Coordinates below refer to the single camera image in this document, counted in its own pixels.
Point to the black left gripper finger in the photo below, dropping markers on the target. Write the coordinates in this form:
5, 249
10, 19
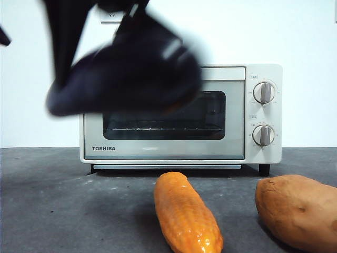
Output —
147, 31
65, 26

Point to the purple eggplant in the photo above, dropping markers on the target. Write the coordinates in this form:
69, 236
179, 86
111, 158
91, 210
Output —
118, 84

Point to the glass oven door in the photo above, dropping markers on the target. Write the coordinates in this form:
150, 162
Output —
163, 150

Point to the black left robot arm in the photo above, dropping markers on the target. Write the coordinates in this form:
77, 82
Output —
3, 37

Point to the cream Toshiba toaster oven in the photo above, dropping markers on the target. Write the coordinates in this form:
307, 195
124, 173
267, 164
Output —
277, 153

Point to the cream temperature knob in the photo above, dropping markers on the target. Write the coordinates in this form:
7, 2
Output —
263, 92

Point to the silver crumb tray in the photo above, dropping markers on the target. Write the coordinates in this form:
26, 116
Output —
166, 166

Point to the cream timer knob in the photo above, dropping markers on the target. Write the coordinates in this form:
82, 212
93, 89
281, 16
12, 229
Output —
263, 135

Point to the orange corn cob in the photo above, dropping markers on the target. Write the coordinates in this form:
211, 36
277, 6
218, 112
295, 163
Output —
181, 216

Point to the brown sweet potato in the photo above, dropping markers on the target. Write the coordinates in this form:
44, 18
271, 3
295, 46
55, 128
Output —
297, 210

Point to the white wall socket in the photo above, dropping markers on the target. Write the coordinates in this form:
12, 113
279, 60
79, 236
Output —
108, 19

